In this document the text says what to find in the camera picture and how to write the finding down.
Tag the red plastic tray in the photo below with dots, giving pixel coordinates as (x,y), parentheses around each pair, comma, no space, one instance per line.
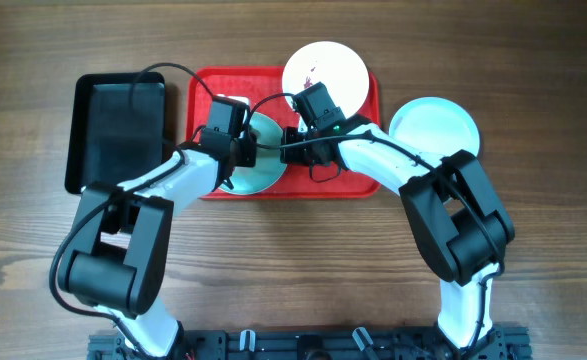
(256,83)

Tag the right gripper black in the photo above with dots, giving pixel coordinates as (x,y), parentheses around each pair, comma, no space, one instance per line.
(290,156)

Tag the black mounting rail base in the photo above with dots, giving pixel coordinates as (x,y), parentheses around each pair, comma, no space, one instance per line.
(502,342)

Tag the black plastic tray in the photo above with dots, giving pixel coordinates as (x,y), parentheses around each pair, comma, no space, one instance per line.
(117,129)

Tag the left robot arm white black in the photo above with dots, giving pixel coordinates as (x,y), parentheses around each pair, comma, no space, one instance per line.
(111,264)

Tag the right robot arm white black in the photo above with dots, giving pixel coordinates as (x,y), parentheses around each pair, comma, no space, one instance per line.
(459,224)

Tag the white plate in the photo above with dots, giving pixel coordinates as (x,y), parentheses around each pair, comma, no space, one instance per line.
(333,64)

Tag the light green plate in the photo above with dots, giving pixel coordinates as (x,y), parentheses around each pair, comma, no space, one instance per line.
(268,168)

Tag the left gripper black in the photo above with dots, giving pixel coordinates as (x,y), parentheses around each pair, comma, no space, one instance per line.
(250,144)

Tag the light blue plate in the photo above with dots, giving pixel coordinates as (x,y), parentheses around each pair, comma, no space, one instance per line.
(435,125)

